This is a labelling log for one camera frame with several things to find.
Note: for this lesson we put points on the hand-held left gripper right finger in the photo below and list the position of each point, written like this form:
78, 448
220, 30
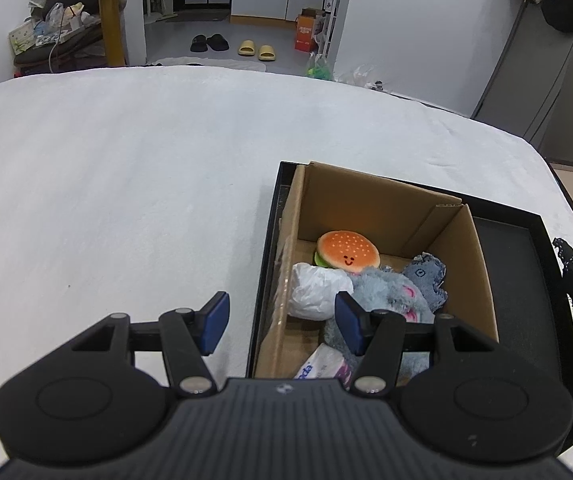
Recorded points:
349, 322

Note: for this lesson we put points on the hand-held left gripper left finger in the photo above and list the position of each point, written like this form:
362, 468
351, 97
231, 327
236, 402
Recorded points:
216, 322

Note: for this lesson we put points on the white plastic bag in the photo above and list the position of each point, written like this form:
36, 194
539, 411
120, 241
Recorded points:
316, 290

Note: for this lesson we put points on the grey plush toy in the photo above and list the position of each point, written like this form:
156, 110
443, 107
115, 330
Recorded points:
386, 295

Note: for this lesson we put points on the orange hamburger plush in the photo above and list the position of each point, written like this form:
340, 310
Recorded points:
346, 250

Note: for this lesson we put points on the black shallow tray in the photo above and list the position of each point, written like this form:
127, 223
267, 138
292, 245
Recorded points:
511, 270

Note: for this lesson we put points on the blue denim plush toy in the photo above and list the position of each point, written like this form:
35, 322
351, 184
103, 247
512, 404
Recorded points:
426, 275

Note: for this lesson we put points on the brown cardboard box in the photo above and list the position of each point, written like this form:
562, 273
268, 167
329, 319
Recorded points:
366, 200

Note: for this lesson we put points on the small black object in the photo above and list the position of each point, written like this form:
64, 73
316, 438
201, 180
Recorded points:
381, 85

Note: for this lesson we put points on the clear plastic bag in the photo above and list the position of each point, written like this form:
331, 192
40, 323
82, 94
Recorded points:
359, 75

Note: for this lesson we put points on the green plastic bag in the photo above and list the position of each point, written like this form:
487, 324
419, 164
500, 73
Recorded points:
320, 69

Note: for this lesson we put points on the white floor mat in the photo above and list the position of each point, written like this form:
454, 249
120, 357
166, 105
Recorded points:
231, 65

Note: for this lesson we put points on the yellow slipper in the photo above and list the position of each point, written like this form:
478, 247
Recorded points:
267, 53
247, 48

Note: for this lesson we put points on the black slipper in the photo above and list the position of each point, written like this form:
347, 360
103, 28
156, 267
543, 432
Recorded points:
219, 42
199, 44

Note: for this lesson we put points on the orange cardboard box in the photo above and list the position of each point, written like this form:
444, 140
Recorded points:
306, 32

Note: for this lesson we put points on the white narrow rack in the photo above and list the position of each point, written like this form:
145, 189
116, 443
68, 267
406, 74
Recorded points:
337, 25

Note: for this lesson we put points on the grey door mat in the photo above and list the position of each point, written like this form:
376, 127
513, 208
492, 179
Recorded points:
199, 16

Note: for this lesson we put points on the cluttered dark chair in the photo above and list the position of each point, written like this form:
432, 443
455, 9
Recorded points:
61, 45

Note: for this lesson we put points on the yellow table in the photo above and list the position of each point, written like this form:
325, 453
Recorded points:
112, 20

